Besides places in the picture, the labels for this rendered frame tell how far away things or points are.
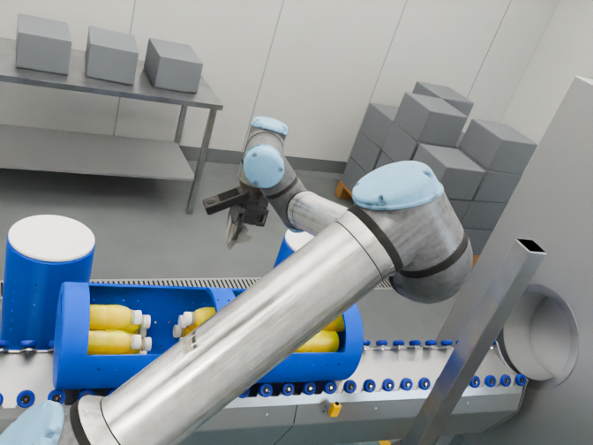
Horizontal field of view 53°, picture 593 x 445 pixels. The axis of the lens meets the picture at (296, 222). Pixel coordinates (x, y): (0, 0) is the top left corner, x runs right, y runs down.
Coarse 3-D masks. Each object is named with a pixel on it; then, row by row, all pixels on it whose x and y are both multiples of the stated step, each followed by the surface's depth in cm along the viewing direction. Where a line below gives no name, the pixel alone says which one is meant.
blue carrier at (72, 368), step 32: (64, 288) 155; (96, 288) 169; (128, 288) 172; (160, 288) 173; (192, 288) 176; (224, 288) 178; (64, 320) 148; (160, 320) 184; (352, 320) 183; (64, 352) 147; (160, 352) 182; (320, 352) 178; (352, 352) 182; (64, 384) 152; (96, 384) 156
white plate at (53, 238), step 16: (16, 224) 204; (32, 224) 207; (48, 224) 210; (64, 224) 213; (80, 224) 216; (16, 240) 197; (32, 240) 200; (48, 240) 202; (64, 240) 205; (80, 240) 208; (32, 256) 193; (48, 256) 195; (64, 256) 198; (80, 256) 201
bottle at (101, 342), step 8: (96, 336) 156; (104, 336) 157; (112, 336) 158; (120, 336) 159; (128, 336) 160; (88, 344) 155; (96, 344) 155; (104, 344) 156; (112, 344) 157; (120, 344) 158; (128, 344) 160; (88, 352) 155; (96, 352) 156; (104, 352) 157; (112, 352) 158; (120, 352) 159
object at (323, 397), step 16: (400, 384) 206; (240, 400) 181; (256, 400) 183; (272, 400) 185; (288, 400) 187; (304, 400) 190; (320, 400) 192; (336, 400) 194; (352, 400) 197; (368, 400) 199; (0, 416) 153; (16, 416) 155
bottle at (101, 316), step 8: (96, 312) 159; (104, 312) 160; (112, 312) 160; (120, 312) 161; (128, 312) 163; (96, 320) 158; (104, 320) 159; (112, 320) 160; (120, 320) 161; (128, 320) 162; (96, 328) 160; (104, 328) 161; (112, 328) 161; (120, 328) 163
